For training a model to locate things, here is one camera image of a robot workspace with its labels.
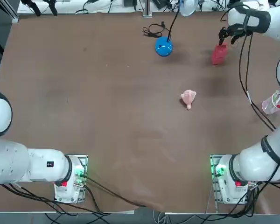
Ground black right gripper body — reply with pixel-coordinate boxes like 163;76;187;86
225;24;251;37

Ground tall red block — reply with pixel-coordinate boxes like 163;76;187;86
214;44;228;59

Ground blue desk lamp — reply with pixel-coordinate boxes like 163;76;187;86
154;0;197;57

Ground pink plush toy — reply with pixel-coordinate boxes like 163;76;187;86
180;89;197;111

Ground clear plastic cup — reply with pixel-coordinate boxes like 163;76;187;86
261;90;280;115

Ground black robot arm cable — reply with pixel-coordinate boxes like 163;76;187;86
238;32;277;131

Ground black lamp power cable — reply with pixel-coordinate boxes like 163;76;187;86
142;21;166;38

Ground aluminium frame post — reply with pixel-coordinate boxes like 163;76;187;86
142;0;153;17

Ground black left arm base cables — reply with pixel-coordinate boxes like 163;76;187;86
0;174;147;216

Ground aluminium frame rail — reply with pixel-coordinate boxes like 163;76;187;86
0;0;20;23

